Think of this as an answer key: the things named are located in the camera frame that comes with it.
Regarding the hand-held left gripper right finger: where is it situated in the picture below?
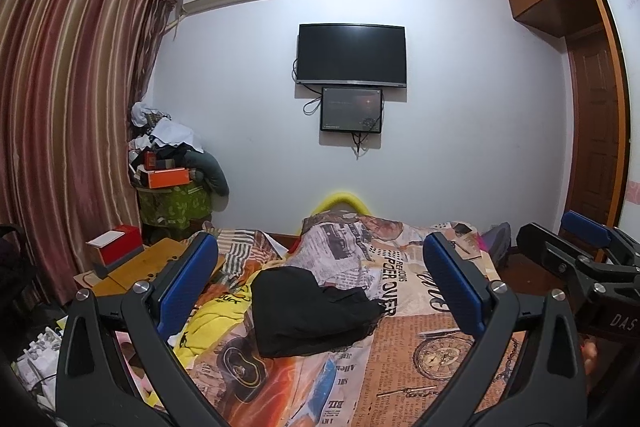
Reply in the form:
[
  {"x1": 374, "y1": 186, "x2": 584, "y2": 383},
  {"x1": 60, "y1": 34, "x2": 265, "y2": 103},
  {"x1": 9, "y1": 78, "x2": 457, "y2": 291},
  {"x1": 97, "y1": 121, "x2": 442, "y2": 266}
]
[{"x1": 415, "y1": 232, "x2": 586, "y2": 427}]

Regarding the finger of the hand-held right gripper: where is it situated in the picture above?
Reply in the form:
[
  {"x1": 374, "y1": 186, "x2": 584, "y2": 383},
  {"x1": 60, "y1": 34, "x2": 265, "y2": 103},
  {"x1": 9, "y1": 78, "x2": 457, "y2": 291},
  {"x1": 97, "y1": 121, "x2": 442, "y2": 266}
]
[
  {"x1": 516, "y1": 223, "x2": 608, "y2": 278},
  {"x1": 560, "y1": 210, "x2": 640, "y2": 265}
]

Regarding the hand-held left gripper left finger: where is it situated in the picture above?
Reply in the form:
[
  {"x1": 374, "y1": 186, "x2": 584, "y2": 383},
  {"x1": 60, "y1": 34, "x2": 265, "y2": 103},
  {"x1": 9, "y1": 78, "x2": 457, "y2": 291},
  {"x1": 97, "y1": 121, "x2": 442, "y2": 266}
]
[{"x1": 56, "y1": 232, "x2": 236, "y2": 427}]

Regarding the black jacket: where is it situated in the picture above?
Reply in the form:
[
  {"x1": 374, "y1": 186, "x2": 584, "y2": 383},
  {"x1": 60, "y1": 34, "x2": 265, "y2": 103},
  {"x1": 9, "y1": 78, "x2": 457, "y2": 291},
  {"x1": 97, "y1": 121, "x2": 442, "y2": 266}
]
[{"x1": 250, "y1": 266, "x2": 386, "y2": 358}]

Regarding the pile of clothes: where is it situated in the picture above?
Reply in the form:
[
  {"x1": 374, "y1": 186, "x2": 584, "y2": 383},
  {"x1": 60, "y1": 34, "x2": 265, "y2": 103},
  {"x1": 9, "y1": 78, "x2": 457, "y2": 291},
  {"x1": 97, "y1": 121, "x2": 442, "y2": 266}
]
[{"x1": 127, "y1": 102, "x2": 203, "y2": 172}]

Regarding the person's right hand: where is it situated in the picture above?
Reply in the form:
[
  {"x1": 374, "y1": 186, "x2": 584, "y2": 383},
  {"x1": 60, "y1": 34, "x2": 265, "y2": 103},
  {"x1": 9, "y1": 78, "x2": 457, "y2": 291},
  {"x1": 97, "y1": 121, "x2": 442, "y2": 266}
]
[{"x1": 581, "y1": 338, "x2": 602, "y2": 379}]

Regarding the wooden lap desk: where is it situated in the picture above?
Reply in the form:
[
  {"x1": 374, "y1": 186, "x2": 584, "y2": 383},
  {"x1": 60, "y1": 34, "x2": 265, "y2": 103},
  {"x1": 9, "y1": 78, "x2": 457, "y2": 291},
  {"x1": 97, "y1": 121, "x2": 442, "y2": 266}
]
[{"x1": 74, "y1": 234, "x2": 226, "y2": 298}]

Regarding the yellow garment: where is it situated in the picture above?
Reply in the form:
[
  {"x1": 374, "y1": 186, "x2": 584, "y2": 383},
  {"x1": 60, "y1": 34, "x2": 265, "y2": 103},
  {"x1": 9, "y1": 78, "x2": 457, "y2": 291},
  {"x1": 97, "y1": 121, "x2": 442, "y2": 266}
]
[{"x1": 172, "y1": 282, "x2": 261, "y2": 368}]

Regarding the grey bag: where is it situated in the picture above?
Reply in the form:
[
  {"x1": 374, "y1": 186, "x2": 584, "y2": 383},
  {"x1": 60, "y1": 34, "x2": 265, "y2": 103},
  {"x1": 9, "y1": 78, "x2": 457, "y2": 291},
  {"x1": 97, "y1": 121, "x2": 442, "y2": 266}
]
[{"x1": 480, "y1": 222, "x2": 512, "y2": 270}]

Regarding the red box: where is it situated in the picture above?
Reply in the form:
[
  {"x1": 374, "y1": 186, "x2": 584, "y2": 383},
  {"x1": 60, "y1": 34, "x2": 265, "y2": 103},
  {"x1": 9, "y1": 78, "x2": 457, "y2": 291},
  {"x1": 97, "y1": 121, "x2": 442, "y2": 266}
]
[{"x1": 86, "y1": 225, "x2": 146, "y2": 280}]

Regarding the green printed cloth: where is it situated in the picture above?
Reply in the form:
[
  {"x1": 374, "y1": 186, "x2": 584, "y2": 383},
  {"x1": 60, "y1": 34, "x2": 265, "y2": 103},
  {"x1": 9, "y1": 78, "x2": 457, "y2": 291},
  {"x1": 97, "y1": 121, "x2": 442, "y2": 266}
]
[{"x1": 137, "y1": 184, "x2": 213, "y2": 228}]

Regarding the printed bed cover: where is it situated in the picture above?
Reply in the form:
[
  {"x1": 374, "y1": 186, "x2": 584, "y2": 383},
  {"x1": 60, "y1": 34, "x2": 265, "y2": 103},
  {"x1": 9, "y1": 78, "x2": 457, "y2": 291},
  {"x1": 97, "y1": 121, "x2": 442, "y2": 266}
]
[{"x1": 115, "y1": 212, "x2": 531, "y2": 427}]

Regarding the orange box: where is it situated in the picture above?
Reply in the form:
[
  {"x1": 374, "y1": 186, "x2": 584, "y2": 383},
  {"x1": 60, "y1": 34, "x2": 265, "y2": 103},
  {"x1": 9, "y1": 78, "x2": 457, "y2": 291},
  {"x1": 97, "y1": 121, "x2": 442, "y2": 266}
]
[{"x1": 145, "y1": 168, "x2": 191, "y2": 188}]

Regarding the grey pillow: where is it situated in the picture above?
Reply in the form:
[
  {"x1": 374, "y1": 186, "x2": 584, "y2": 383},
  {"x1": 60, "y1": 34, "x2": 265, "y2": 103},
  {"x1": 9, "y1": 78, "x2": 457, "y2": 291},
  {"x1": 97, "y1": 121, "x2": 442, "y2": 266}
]
[{"x1": 187, "y1": 152, "x2": 230, "y2": 198}]

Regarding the yellow headboard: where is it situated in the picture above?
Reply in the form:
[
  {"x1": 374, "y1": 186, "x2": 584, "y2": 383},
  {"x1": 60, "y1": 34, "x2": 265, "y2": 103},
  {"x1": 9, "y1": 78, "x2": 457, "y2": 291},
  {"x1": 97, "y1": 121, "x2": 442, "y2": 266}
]
[{"x1": 314, "y1": 191, "x2": 368, "y2": 214}]

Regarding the white wardrobe panel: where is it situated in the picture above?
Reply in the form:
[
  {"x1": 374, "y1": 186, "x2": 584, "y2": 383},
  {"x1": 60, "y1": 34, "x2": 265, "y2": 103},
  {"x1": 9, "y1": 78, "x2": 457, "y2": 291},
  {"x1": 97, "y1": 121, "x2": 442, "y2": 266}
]
[{"x1": 597, "y1": 0, "x2": 640, "y2": 228}]

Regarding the white clutter pile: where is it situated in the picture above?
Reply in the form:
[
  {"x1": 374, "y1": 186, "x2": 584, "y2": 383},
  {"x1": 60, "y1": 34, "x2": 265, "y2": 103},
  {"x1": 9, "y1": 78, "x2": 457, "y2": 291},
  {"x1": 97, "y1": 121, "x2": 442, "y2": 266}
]
[{"x1": 12, "y1": 319, "x2": 63, "y2": 393}]

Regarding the striped curtain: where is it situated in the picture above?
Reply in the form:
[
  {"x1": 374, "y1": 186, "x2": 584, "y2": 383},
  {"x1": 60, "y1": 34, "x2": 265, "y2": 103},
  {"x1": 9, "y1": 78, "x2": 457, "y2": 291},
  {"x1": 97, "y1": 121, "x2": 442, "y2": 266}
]
[{"x1": 0, "y1": 0, "x2": 178, "y2": 308}]

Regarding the monitor cable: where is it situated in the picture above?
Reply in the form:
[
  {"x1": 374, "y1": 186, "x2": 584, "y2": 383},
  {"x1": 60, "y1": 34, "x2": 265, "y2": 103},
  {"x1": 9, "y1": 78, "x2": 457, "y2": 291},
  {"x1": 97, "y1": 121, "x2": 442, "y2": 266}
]
[{"x1": 352, "y1": 131, "x2": 381, "y2": 158}]

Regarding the small wall monitor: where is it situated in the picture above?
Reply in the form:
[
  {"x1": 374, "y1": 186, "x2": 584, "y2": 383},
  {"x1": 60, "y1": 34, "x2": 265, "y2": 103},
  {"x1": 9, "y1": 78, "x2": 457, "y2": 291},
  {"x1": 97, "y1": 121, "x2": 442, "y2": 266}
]
[{"x1": 320, "y1": 87, "x2": 385, "y2": 134}]

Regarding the television cable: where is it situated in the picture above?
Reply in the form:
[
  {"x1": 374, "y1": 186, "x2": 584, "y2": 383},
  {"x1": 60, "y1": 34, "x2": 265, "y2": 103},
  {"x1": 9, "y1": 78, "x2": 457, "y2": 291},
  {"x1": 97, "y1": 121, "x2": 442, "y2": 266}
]
[{"x1": 291, "y1": 59, "x2": 322, "y2": 116}]

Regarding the black wall television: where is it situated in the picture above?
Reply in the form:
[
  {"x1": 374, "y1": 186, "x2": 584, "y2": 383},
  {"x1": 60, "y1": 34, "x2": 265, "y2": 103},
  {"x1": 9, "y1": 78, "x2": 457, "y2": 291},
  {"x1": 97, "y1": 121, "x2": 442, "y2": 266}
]
[{"x1": 296, "y1": 23, "x2": 407, "y2": 88}]

